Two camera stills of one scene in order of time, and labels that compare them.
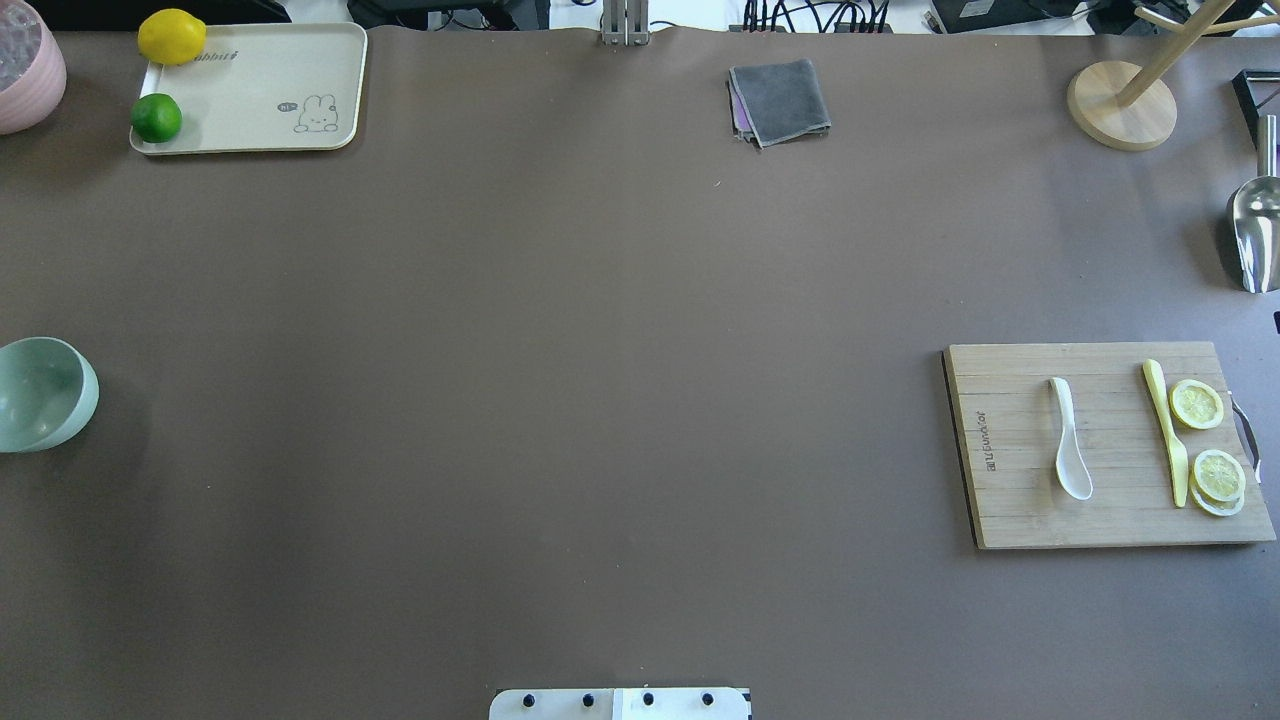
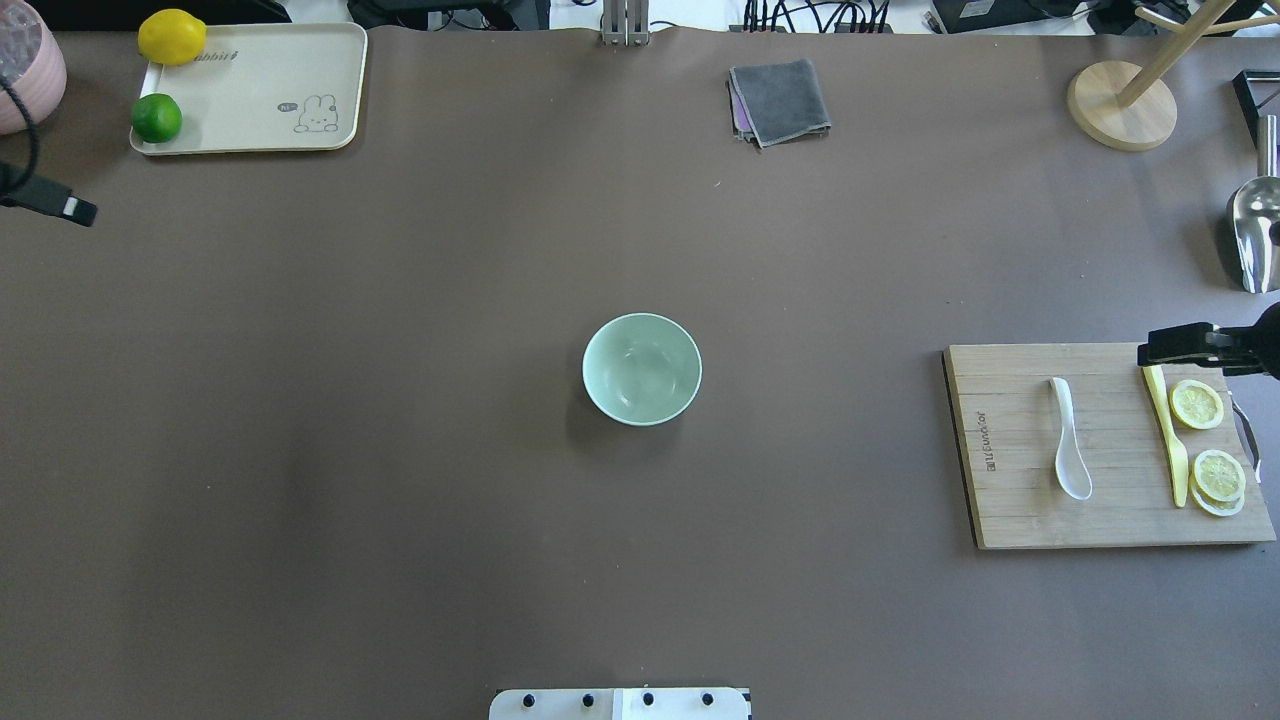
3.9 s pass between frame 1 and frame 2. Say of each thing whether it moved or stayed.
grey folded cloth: stayed
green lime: stayed
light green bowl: moved
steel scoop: stayed
